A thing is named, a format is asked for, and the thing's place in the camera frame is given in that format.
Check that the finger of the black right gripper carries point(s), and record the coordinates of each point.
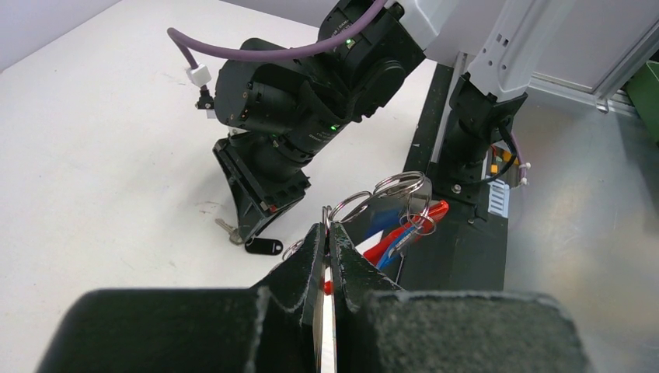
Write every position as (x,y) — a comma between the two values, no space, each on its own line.
(254,214)

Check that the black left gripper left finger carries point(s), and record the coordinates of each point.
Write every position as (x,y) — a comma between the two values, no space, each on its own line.
(273,326)

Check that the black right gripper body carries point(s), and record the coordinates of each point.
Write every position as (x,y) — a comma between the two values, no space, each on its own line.
(287,112)

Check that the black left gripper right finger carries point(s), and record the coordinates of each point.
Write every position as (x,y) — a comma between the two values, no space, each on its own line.
(499,331)

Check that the silver key with black tag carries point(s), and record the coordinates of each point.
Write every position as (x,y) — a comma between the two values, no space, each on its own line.
(229,230)

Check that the black key tag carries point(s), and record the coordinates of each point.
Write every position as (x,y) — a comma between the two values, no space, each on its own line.
(262,246)

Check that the silver key organiser plate with rings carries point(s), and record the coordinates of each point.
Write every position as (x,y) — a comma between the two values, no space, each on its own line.
(381,226)

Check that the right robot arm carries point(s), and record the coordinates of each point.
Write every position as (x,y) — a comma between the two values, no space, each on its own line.
(389,39)

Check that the green plastic bin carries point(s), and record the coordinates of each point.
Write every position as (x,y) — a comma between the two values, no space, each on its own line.
(648,106)

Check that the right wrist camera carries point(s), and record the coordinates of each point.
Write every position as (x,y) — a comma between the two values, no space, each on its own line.
(201,77)

